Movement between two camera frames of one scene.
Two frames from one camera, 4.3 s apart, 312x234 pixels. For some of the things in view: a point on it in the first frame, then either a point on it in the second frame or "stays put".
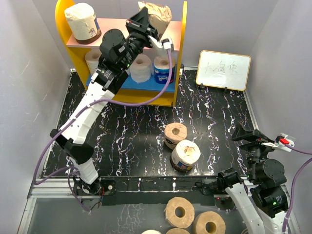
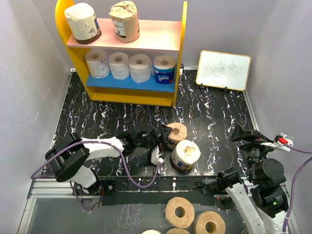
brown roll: [159, 16] to [125, 18]
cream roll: [82, 23] stays put
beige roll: [185, 155] stays put
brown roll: [174, 133] stays put
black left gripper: [139, 23] to [160, 140]
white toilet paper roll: [140, 68] stays put
